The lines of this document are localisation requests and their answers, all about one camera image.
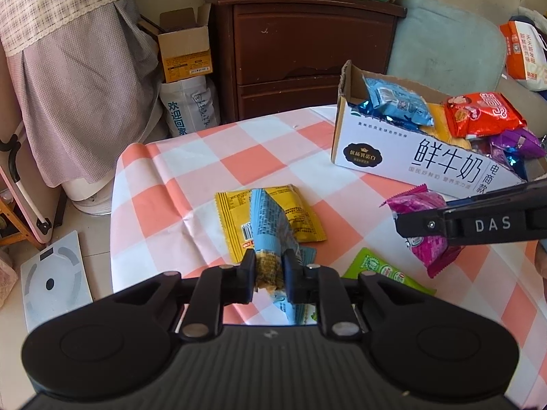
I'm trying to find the light blue snack packet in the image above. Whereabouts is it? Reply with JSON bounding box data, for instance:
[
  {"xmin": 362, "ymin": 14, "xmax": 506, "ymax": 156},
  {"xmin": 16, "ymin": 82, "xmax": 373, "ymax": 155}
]
[
  {"xmin": 250, "ymin": 189, "xmax": 316, "ymax": 325},
  {"xmin": 361, "ymin": 77, "xmax": 434, "ymax": 127}
]

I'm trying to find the purple snack bag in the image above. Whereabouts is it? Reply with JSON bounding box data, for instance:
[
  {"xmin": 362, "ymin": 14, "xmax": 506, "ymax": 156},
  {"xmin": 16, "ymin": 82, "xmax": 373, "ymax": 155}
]
[{"xmin": 490, "ymin": 128, "xmax": 546, "ymax": 160}]

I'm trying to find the magenta snack packet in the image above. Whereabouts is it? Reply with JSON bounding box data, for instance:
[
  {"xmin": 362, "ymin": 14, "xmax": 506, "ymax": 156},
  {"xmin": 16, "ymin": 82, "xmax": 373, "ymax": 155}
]
[{"xmin": 384, "ymin": 184, "xmax": 463, "ymax": 278}]

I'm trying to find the orange red snack bag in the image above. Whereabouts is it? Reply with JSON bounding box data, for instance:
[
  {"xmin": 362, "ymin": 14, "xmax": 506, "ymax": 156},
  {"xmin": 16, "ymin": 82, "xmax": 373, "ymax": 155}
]
[{"xmin": 443, "ymin": 92, "xmax": 526, "ymax": 139}]

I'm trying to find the large yellow snack bag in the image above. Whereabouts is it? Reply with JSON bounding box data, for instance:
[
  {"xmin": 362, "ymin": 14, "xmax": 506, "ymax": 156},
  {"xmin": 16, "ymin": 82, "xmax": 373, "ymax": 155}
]
[{"xmin": 420, "ymin": 103, "xmax": 472, "ymax": 150}]

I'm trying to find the dark blue foil snack bag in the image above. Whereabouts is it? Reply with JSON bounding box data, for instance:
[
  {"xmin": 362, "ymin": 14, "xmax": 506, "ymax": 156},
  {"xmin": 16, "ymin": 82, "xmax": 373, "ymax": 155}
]
[{"xmin": 350, "ymin": 101, "xmax": 421, "ymax": 132}]

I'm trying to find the green snack packet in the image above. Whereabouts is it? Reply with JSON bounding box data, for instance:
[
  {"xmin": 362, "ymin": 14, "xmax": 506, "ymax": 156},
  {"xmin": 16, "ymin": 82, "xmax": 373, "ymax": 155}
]
[{"xmin": 342, "ymin": 247, "xmax": 437, "ymax": 296}]

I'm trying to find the small yellow snack packet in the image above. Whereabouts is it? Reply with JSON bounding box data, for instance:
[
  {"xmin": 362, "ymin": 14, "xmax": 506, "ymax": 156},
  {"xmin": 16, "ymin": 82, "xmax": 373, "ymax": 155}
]
[{"xmin": 214, "ymin": 184, "xmax": 327, "ymax": 263}]

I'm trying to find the pink checkered tablecloth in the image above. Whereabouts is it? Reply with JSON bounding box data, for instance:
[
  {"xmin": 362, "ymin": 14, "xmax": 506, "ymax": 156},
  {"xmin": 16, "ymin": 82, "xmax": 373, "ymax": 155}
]
[{"xmin": 110, "ymin": 106, "xmax": 546, "ymax": 407}]

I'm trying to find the white milk cardboard box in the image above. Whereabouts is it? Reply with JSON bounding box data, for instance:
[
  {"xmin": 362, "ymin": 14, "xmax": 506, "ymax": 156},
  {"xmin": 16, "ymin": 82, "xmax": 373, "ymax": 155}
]
[{"xmin": 331, "ymin": 61, "xmax": 525, "ymax": 199}]

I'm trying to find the white fan base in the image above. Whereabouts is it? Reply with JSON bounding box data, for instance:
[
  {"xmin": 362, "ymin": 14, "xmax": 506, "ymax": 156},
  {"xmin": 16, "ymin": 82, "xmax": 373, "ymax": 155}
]
[{"xmin": 62, "ymin": 171, "xmax": 114, "ymax": 216}]

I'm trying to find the white bathroom scale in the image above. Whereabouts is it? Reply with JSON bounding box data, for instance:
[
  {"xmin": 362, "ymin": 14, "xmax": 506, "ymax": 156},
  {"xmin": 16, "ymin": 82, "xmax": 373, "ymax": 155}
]
[{"xmin": 21, "ymin": 231, "xmax": 93, "ymax": 333}]

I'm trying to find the orange white shopping bag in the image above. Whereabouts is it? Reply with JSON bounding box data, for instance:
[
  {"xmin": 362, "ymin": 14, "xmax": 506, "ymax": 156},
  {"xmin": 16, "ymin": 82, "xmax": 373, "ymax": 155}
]
[{"xmin": 500, "ymin": 20, "xmax": 547, "ymax": 93}]

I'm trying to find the white printed plastic bag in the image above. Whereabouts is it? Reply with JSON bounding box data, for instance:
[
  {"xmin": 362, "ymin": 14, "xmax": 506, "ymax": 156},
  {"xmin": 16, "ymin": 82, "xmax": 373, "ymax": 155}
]
[{"xmin": 159, "ymin": 76, "xmax": 221, "ymax": 137}]

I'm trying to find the light green sofa cushion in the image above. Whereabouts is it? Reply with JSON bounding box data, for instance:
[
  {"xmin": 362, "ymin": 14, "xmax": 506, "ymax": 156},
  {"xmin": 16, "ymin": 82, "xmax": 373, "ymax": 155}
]
[{"xmin": 388, "ymin": 0, "xmax": 506, "ymax": 95}]

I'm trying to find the pink folding table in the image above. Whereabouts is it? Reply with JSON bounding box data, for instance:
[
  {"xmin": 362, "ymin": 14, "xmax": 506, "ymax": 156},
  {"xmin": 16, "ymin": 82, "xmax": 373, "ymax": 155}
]
[{"xmin": 0, "ymin": 42, "xmax": 63, "ymax": 245}]

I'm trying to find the wooden rack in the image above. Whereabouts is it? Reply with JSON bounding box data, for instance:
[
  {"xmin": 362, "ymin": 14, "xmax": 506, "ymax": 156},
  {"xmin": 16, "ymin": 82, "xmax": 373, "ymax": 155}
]
[{"xmin": 1, "ymin": 191, "xmax": 40, "ymax": 249}]

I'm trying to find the translucent plastic bag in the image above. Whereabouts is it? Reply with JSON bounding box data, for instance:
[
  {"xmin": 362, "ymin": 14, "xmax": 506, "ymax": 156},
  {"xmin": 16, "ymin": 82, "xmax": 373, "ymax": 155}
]
[{"xmin": 0, "ymin": 250, "xmax": 18, "ymax": 307}]

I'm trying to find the dark wooden cabinet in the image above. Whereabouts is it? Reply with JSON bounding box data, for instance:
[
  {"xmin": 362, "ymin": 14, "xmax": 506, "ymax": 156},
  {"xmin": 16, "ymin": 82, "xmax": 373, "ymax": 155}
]
[{"xmin": 203, "ymin": 0, "xmax": 406, "ymax": 123}]

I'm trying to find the small open cardboard box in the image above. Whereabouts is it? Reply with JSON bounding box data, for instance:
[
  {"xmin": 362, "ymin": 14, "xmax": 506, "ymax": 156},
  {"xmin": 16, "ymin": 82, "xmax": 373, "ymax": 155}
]
[{"xmin": 138, "ymin": 3, "xmax": 213, "ymax": 83}]

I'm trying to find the purple checkered fabric cover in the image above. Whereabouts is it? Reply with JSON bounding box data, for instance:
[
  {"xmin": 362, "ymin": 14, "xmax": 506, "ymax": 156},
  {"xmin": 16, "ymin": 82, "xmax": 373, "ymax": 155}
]
[{"xmin": 1, "ymin": 0, "xmax": 161, "ymax": 187}]

